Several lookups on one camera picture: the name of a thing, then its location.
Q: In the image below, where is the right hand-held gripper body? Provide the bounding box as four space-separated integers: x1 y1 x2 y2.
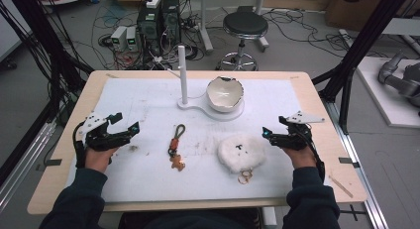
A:
270 110 326 152

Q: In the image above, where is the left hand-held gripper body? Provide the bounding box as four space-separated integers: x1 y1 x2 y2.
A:
78 111 133 153

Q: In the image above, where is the person's left hand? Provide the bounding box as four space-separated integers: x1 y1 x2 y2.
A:
84 145 119 173

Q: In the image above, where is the person's right hand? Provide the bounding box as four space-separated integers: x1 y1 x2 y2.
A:
281 145 319 171

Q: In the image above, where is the wooden table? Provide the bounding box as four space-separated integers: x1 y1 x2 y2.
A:
27 69 368 216

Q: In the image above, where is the white table mat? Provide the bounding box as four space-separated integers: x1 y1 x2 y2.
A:
64 77 332 204

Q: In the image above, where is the white eggshell-shaped bowl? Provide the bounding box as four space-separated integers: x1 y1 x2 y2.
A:
205 75 246 114

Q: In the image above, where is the thin wooden stick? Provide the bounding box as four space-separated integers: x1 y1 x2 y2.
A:
328 174 354 199

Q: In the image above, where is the white stand with pole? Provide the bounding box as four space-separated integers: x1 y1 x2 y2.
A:
166 45 246 122

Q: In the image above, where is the grey power supply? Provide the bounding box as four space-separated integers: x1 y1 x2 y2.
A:
110 25 129 53
125 26 140 53

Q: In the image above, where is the white table leg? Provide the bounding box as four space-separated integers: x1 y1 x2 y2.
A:
261 206 278 229

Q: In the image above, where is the white platform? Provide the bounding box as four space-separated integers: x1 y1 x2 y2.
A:
356 56 420 129

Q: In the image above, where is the black computer tower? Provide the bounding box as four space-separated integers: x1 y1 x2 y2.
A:
160 0 182 47
136 3 163 57

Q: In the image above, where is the black round stool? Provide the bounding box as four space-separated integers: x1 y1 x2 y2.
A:
215 10 269 72

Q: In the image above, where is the person's lap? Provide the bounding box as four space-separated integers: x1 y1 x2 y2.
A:
118 206 263 229

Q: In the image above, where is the large cardboard box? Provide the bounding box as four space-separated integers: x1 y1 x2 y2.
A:
324 0 420 33

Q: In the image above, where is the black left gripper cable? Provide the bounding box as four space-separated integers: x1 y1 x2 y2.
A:
72 121 88 170

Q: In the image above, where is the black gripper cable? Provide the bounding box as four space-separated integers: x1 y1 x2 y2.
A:
72 121 88 170
304 125 327 183

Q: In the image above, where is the white fluffy keychain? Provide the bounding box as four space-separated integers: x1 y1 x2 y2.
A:
217 134 267 185

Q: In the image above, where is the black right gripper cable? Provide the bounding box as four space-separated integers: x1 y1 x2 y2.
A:
304 125 327 183

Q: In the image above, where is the gingerbread man keychain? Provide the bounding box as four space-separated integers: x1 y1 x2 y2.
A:
166 123 187 172

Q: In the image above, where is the aluminium rail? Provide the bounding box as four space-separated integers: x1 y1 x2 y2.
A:
0 120 57 211
324 99 390 229

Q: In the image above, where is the floor cable tangle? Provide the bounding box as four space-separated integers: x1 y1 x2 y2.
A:
263 7 390 59

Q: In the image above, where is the black metal frame post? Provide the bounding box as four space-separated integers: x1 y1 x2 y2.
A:
0 0 95 131
311 0 414 135

